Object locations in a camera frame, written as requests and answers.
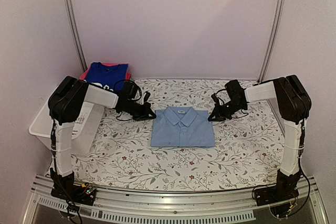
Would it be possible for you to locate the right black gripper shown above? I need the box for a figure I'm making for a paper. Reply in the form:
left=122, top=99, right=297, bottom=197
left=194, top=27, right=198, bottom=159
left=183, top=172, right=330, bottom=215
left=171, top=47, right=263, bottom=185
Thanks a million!
left=208, top=100, right=246, bottom=122

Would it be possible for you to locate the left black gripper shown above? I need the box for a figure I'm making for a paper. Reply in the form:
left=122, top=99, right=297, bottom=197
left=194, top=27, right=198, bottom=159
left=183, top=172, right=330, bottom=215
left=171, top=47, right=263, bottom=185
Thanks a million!
left=123, top=100, right=155, bottom=121

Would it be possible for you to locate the light blue garment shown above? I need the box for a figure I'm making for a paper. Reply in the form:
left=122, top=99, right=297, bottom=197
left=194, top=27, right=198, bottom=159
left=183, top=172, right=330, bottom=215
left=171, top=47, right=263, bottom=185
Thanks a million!
left=151, top=106, right=215, bottom=148

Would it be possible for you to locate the blue t-shirt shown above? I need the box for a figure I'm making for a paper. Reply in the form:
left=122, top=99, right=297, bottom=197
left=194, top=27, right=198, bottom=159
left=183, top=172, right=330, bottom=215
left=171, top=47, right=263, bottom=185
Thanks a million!
left=84, top=62, right=128, bottom=92

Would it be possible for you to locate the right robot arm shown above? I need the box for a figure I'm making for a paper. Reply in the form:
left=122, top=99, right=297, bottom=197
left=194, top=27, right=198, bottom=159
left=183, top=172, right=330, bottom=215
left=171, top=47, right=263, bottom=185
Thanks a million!
left=208, top=75, right=312, bottom=201

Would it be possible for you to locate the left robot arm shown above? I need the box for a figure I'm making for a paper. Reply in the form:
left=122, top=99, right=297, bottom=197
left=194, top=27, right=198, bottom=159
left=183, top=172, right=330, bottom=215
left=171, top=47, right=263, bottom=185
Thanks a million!
left=48, top=76, right=156, bottom=200

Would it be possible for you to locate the white plastic laundry bin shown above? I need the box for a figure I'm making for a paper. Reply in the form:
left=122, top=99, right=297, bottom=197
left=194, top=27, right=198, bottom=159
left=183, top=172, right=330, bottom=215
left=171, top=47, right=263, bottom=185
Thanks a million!
left=28, top=102, right=104, bottom=155

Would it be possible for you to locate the folded pink garment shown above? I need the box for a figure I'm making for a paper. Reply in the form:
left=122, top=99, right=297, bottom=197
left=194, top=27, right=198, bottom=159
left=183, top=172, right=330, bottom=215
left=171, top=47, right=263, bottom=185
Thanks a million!
left=79, top=62, right=131, bottom=85

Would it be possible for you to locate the aluminium front rail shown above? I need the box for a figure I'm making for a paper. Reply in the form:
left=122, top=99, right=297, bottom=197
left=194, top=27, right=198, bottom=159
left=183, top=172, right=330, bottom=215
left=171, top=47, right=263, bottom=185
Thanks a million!
left=22, top=175, right=329, bottom=223

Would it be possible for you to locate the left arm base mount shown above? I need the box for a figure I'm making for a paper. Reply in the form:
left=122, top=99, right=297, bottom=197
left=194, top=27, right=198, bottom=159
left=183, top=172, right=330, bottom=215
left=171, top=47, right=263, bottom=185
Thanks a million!
left=51, top=183, right=97, bottom=206

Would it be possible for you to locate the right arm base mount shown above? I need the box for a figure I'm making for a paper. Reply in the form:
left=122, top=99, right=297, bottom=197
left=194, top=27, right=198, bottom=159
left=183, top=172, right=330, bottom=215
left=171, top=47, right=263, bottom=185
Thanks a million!
left=251, top=184, right=299, bottom=206

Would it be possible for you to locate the right aluminium frame post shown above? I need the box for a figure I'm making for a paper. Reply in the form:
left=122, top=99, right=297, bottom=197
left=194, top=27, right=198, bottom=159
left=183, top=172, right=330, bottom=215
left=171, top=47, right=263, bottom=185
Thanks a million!
left=257, top=0, right=285, bottom=83

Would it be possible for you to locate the aluminium frame post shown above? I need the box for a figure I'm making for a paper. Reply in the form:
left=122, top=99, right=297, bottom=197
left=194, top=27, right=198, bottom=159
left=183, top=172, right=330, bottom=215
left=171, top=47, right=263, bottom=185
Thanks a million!
left=257, top=0, right=285, bottom=83
left=64, top=0, right=88, bottom=72

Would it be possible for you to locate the left aluminium frame post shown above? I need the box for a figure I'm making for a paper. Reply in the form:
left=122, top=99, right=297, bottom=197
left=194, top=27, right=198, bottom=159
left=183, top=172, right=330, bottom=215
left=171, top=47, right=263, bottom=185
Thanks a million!
left=64, top=0, right=88, bottom=72

